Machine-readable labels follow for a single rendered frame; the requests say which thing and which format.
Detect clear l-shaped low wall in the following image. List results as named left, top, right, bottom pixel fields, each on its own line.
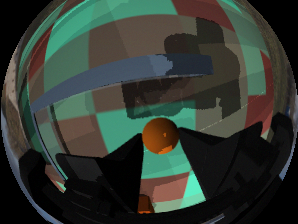
left=35, top=73, right=198, bottom=179

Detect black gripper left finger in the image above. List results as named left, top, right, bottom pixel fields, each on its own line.
left=55, top=133, right=144, bottom=213

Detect orange ball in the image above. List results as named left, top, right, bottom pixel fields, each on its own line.
left=142, top=117, right=180, bottom=155

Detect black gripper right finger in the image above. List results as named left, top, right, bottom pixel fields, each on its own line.
left=177, top=120, right=263, bottom=201

